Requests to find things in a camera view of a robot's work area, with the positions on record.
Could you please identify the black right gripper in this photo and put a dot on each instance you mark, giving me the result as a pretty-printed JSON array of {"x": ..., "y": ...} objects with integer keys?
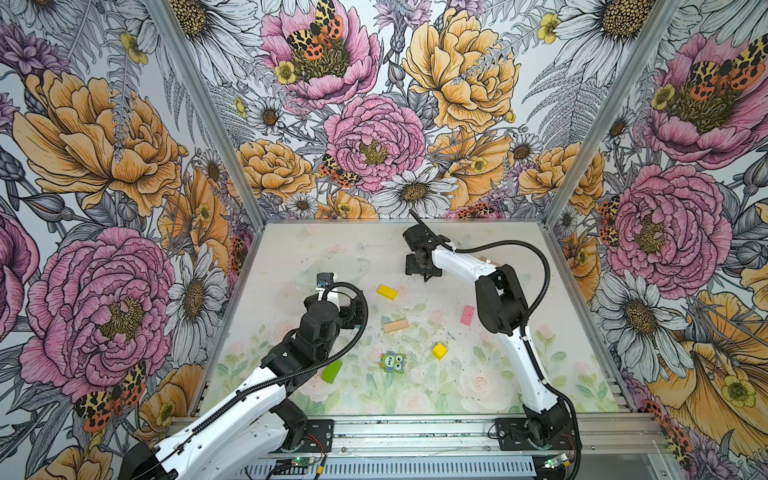
[{"x": 411, "y": 266}]

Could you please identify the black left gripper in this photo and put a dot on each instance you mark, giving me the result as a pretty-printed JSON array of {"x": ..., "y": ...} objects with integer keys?
[{"x": 349, "y": 321}]

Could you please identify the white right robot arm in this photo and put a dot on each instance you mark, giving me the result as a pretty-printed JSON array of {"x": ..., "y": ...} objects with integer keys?
[{"x": 504, "y": 311}]

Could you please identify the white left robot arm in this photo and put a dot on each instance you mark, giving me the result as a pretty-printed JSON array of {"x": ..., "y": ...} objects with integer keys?
[{"x": 258, "y": 418}]

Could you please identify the yellow rectangular block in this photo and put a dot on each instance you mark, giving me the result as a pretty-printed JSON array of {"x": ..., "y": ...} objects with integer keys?
[{"x": 387, "y": 292}]

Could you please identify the green rectangular block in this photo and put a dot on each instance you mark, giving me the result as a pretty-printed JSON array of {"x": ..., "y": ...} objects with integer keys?
[{"x": 330, "y": 373}]

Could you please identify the pink rectangular block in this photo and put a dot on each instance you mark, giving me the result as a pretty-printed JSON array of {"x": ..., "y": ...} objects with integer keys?
[{"x": 468, "y": 315}]

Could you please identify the yellow cube block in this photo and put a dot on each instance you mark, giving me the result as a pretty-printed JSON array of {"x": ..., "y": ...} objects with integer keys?
[{"x": 439, "y": 351}]

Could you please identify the green owl toy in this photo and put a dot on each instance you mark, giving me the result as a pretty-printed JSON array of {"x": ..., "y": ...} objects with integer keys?
[{"x": 391, "y": 362}]

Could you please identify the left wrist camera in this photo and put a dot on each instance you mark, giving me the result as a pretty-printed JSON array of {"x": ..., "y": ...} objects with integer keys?
[{"x": 324, "y": 280}]

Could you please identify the aluminium rail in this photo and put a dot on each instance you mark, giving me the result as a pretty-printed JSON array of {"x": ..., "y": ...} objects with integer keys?
[{"x": 619, "y": 433}]

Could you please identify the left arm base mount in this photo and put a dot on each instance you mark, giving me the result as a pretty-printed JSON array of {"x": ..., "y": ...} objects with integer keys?
[{"x": 310, "y": 436}]

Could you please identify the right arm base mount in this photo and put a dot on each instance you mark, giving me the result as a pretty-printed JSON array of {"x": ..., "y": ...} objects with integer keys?
[{"x": 516, "y": 434}]

